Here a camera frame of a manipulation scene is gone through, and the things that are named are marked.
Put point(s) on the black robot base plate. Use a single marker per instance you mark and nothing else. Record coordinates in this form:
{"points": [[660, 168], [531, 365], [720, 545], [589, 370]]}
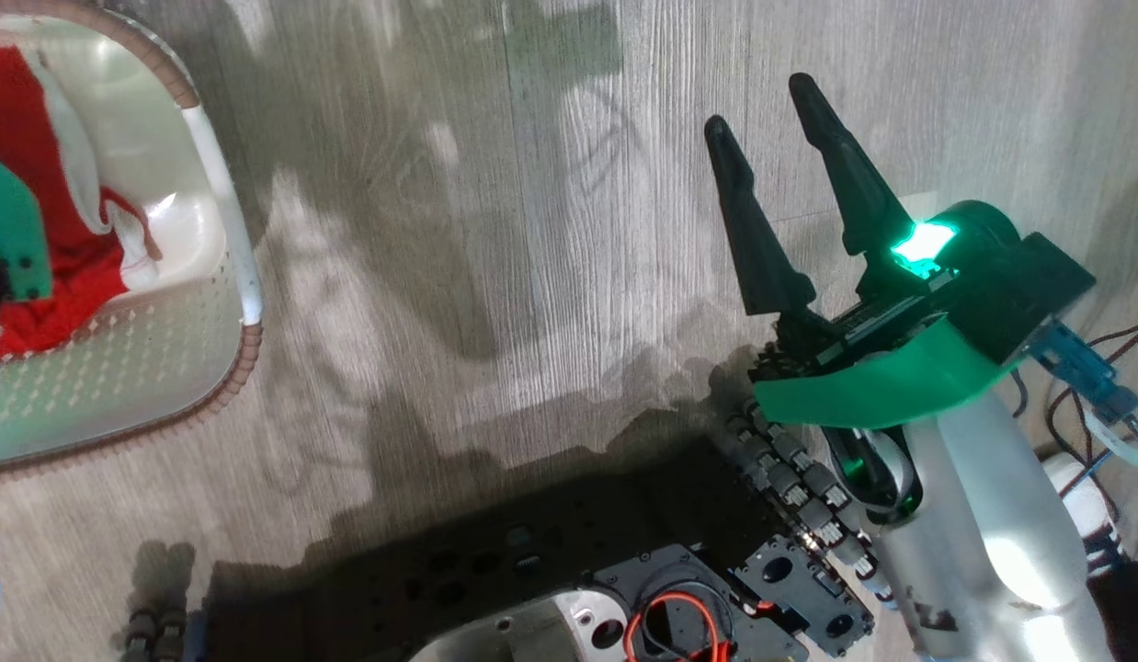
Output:
{"points": [[532, 552]]}

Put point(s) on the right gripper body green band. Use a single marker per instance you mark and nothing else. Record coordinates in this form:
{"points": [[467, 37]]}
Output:
{"points": [[863, 382]]}

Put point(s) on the white perforated laundry basket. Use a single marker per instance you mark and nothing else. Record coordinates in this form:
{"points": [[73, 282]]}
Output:
{"points": [[119, 368]]}

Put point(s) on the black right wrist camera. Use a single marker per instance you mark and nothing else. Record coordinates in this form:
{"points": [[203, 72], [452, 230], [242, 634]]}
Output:
{"points": [[1019, 276]]}

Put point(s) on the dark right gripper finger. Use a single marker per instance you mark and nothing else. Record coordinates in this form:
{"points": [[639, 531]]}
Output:
{"points": [[849, 175], [757, 230]]}

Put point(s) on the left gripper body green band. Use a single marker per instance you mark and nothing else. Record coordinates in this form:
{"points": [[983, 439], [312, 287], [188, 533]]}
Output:
{"points": [[17, 239]]}

